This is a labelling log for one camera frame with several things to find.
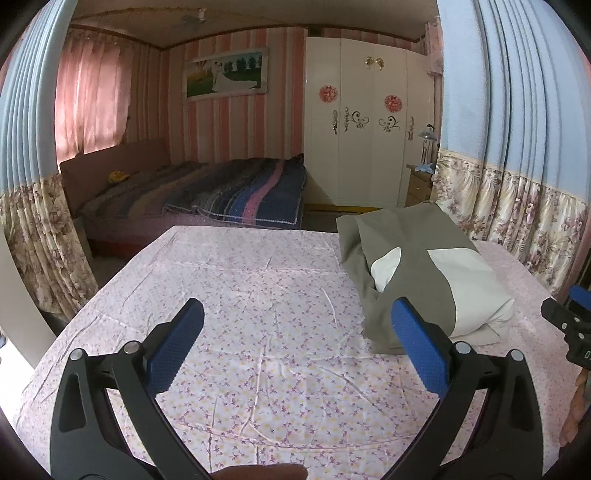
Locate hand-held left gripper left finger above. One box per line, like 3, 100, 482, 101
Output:
50, 298, 205, 480

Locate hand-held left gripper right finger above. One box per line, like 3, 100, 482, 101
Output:
391, 296, 544, 480

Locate grey and white garment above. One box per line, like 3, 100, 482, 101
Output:
336, 202, 515, 355

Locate person's right hand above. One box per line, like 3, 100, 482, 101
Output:
560, 369, 591, 449

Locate person's left hand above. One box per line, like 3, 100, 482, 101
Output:
216, 463, 309, 480

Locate pink floral bedsheet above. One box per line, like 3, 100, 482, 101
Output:
11, 225, 591, 480

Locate wooden nightstand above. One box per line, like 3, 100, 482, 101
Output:
404, 164, 435, 208

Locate striped blanket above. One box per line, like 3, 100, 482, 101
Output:
81, 154, 306, 227

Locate white wardrobe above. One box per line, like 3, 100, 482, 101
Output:
305, 37, 437, 208

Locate brown bed with headboard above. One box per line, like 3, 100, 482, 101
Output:
60, 137, 308, 259

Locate desk lamp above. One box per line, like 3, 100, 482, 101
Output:
418, 124, 437, 164

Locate blue floral curtain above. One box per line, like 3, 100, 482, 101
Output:
431, 0, 591, 298
0, 0, 100, 324

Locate pink curtain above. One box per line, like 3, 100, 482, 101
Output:
55, 34, 134, 160

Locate framed wall picture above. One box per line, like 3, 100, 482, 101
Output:
185, 47, 269, 100

